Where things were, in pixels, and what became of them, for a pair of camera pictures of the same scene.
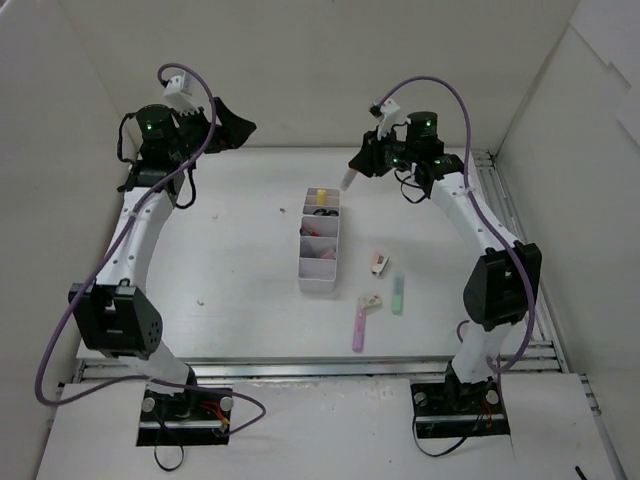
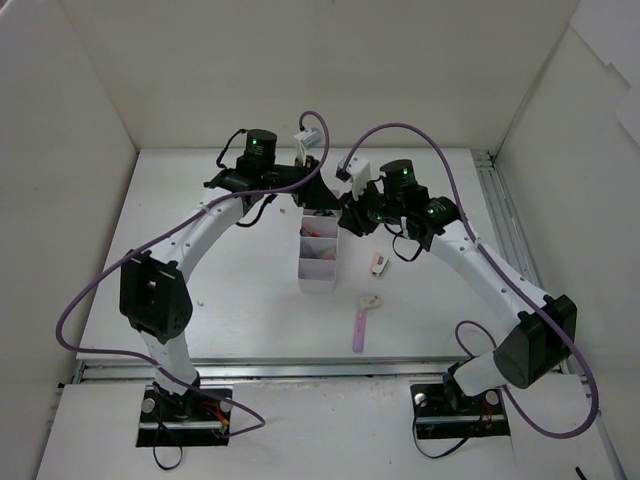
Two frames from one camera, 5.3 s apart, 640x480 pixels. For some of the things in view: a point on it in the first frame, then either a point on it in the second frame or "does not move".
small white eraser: (365, 302) does not move
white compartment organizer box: (318, 240) does not move
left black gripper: (213, 132) to (310, 186)
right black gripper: (375, 156) to (362, 206)
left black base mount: (193, 417) does not move
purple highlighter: (359, 330) does not move
